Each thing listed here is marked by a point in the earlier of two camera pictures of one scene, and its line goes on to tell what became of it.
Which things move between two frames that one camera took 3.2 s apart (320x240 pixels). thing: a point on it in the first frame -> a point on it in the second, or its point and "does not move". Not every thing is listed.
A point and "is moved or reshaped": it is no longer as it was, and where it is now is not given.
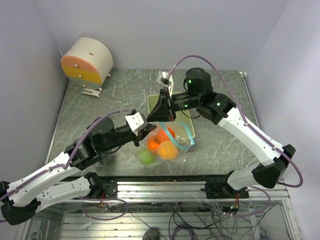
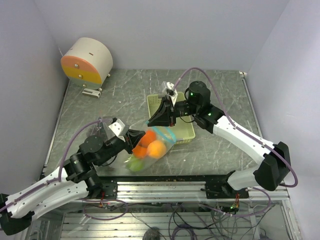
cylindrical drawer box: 87,62 does not move
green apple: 146,157 -> 136,165
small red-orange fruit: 162,136 -> 150,136
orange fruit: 153,144 -> 139,152
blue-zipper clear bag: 169,140 is moved or reshaped
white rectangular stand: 92,93 does not move
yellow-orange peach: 167,150 -> 156,149
